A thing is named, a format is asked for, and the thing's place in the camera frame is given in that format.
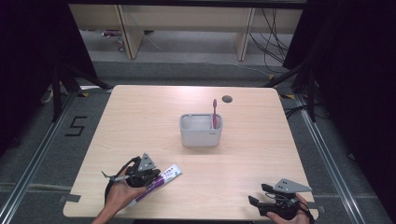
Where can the yellow black hazard tape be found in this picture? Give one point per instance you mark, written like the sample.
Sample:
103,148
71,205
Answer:
271,76
83,94
288,96

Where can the black metal stand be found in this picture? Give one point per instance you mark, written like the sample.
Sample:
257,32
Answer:
56,93
310,93

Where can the small reddish object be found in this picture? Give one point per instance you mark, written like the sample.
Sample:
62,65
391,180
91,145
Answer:
110,33

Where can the person's left hand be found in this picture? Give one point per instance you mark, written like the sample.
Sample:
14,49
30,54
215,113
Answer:
121,194

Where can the aluminium floor rail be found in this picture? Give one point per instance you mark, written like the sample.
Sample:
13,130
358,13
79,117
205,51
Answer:
34,158
330,161

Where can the white purple toothpaste tube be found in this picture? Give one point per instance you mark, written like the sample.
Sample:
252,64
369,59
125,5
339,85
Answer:
169,173

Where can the grey floor tape strip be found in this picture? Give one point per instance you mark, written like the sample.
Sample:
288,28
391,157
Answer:
70,198

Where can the pink grey toothbrush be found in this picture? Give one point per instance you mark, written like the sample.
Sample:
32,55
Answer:
214,109

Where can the grey plastic toothbrush holder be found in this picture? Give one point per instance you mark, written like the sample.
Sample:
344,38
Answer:
199,138

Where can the person's right hand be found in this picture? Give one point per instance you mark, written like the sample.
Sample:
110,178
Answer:
299,219

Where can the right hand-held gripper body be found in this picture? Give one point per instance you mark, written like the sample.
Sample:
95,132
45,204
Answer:
285,207

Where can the light wooden shelf unit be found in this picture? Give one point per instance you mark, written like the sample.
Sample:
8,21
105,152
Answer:
186,18

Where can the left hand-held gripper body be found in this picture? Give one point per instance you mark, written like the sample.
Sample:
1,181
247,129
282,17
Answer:
140,174

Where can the dark curtain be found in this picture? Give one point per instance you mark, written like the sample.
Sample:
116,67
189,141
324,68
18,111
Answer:
351,77
34,62

